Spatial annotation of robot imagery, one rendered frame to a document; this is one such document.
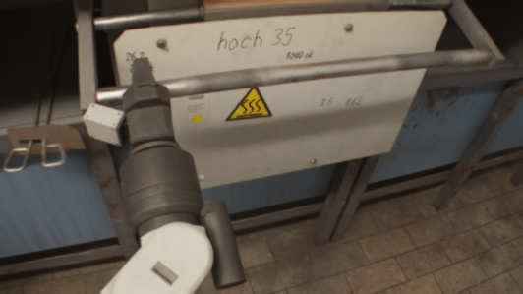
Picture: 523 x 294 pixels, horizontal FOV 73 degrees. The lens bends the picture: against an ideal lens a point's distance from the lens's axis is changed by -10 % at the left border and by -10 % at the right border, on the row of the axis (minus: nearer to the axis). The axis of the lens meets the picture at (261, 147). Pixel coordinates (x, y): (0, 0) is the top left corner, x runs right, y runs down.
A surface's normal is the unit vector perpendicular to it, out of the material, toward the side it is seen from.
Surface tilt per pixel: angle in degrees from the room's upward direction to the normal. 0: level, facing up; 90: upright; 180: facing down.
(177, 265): 16
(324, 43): 90
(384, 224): 0
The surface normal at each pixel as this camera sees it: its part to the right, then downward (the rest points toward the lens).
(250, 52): 0.30, 0.71
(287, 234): 0.09, -0.69
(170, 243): 0.25, -0.50
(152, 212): 0.10, 0.31
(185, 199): 0.58, -0.50
